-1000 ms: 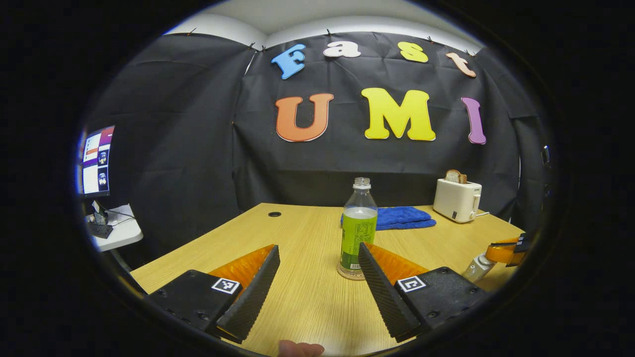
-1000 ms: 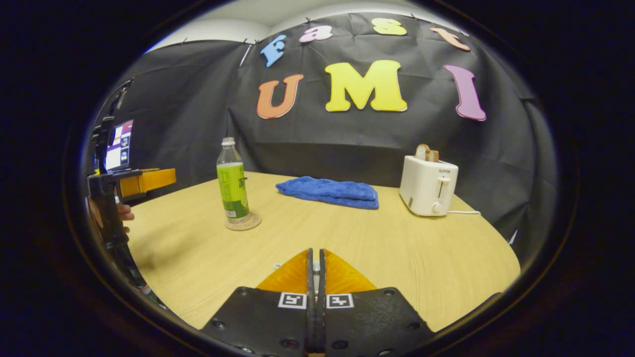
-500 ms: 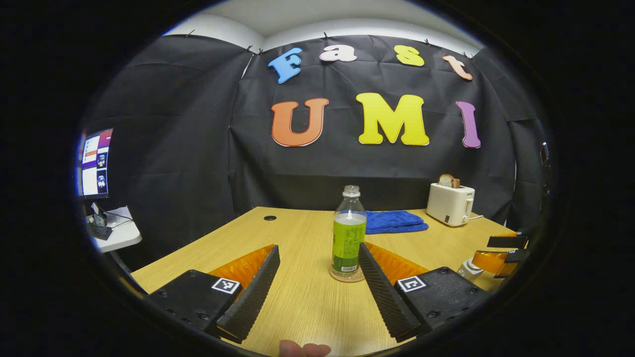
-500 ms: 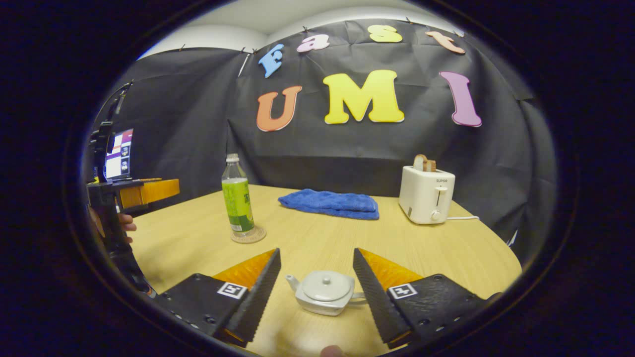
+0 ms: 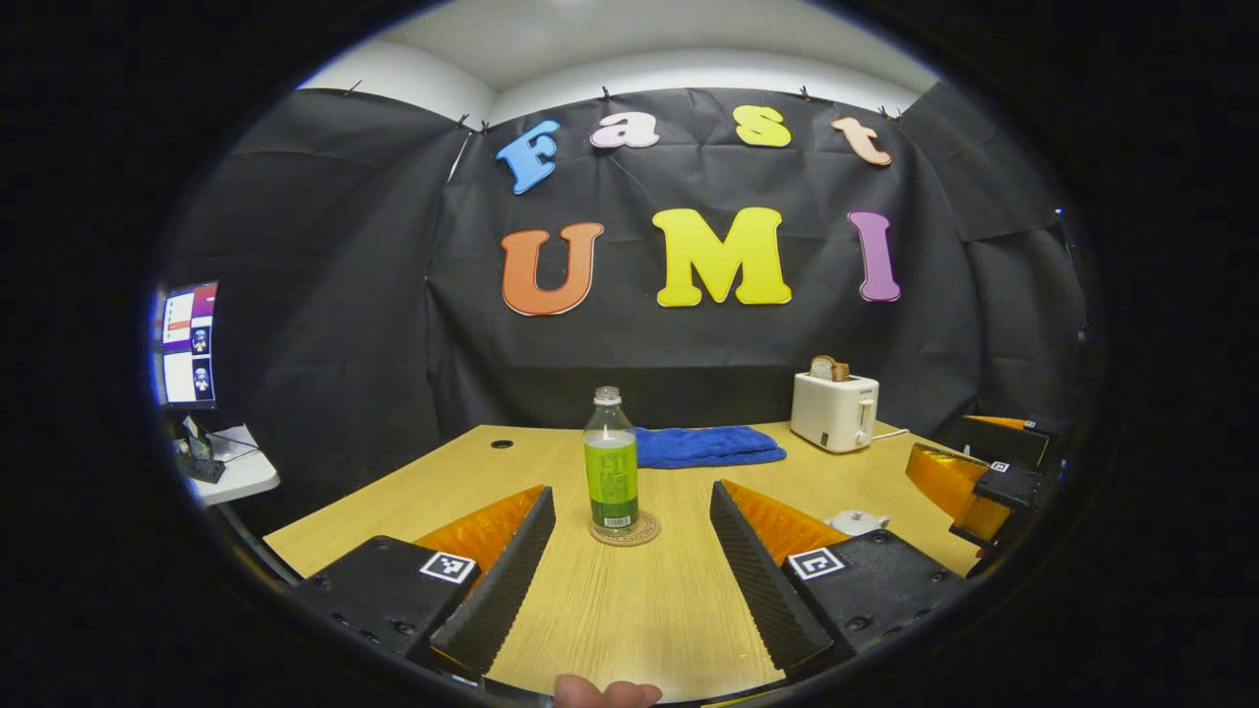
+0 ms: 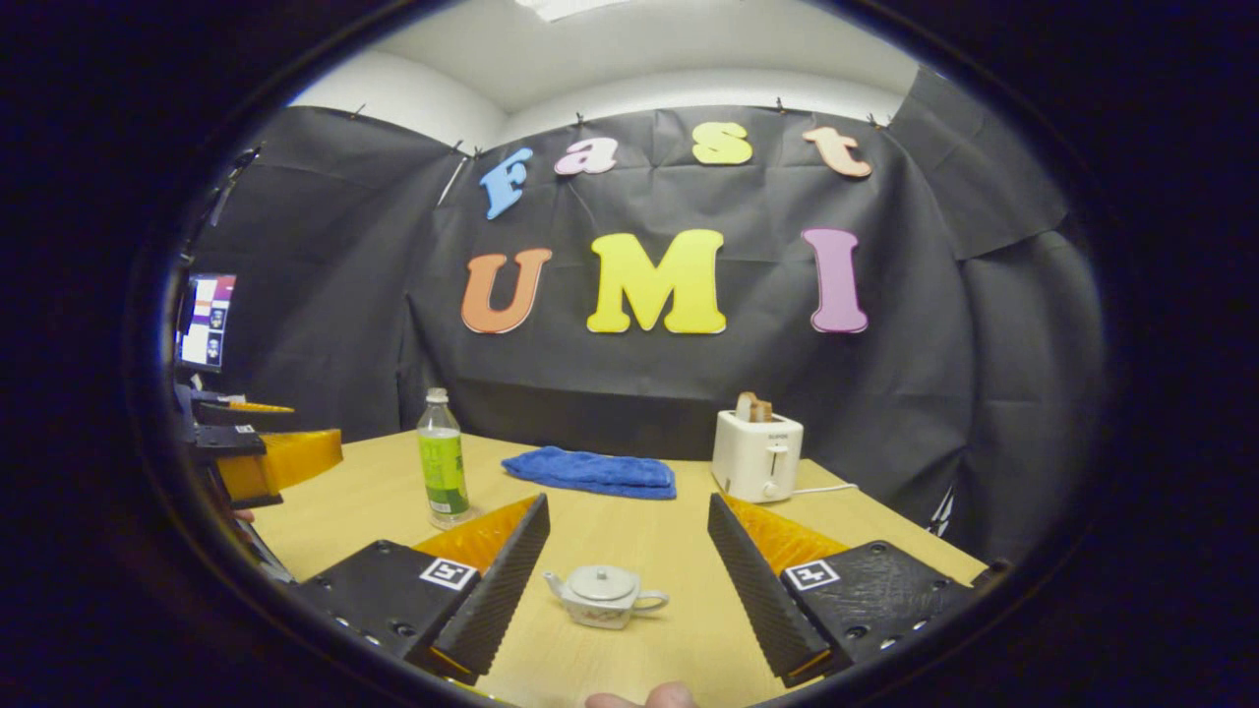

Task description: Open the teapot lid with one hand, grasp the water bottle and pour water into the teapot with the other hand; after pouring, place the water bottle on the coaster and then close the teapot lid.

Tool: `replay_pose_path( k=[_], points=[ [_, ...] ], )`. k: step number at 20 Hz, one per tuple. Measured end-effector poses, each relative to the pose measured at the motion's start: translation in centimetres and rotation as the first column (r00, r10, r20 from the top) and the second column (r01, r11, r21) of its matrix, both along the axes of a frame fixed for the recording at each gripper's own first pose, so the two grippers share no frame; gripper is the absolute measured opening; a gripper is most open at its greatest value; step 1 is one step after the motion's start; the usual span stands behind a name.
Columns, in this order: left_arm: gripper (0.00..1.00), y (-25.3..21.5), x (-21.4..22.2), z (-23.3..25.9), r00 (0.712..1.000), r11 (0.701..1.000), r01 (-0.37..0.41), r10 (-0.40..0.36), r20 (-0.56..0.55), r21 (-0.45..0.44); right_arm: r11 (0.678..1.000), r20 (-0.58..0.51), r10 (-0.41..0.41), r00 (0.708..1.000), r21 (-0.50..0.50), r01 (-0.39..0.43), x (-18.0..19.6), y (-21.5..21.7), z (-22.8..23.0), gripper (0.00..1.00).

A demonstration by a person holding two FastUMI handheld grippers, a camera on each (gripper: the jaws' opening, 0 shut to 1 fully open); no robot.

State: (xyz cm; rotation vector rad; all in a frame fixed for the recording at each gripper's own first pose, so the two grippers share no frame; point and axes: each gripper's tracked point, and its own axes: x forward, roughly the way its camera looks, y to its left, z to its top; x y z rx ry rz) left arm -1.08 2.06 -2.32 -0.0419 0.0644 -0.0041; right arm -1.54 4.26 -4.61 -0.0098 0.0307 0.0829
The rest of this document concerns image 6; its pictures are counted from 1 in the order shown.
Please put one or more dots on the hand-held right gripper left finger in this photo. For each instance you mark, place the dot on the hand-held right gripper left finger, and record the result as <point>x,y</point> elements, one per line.
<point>497,600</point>

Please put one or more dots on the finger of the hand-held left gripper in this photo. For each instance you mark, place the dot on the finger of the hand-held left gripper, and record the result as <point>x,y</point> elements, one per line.
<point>251,418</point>
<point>285,462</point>

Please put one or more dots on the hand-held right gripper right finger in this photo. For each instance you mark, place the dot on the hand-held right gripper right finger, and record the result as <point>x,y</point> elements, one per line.
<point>757,590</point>

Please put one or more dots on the white teapot-shaped teacup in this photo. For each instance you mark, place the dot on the white teapot-shaped teacup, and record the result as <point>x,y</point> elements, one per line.
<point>602,612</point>

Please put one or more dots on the white teacup lid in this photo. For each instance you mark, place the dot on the white teacup lid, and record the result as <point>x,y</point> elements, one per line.
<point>602,583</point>

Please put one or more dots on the green label water bottle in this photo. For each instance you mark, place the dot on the green label water bottle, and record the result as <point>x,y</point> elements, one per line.
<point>443,472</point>

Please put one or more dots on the computer monitor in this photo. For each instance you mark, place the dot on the computer monitor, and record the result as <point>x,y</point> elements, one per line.
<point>209,323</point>

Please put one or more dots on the white toaster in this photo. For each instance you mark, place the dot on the white toaster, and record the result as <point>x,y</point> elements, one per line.
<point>755,457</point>

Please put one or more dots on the black backdrop cloth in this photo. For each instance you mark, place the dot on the black backdrop cloth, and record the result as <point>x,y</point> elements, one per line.
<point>325,295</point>

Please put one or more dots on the blue folded towel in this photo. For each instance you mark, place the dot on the blue folded towel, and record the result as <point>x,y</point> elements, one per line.
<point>590,472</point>

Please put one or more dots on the bread slice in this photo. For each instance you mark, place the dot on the bread slice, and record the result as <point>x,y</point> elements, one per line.
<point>753,407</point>

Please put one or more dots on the ceiling light panel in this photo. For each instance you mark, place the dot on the ceiling light panel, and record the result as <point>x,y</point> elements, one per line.
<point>570,8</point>

